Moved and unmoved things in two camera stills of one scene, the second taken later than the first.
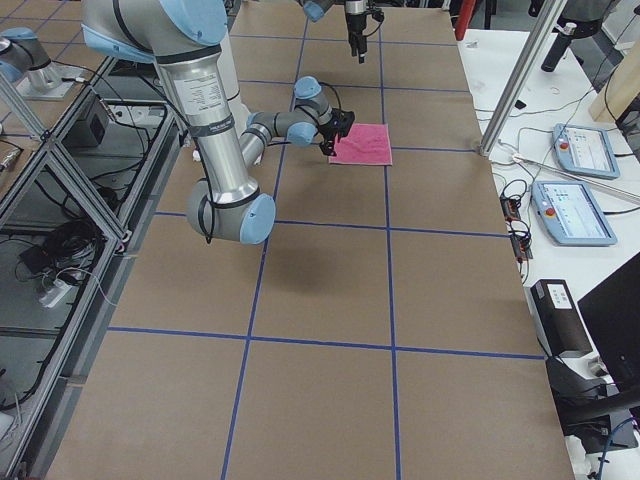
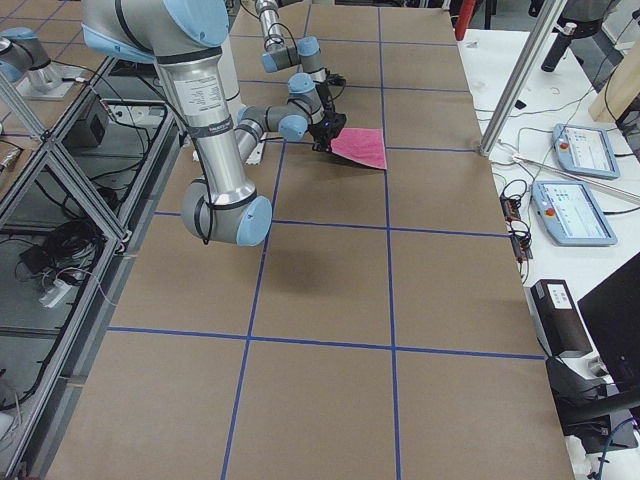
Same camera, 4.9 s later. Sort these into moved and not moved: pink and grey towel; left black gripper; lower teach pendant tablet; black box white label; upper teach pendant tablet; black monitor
Moved: left black gripper; pink and grey towel
Not moved: lower teach pendant tablet; upper teach pendant tablet; black monitor; black box white label
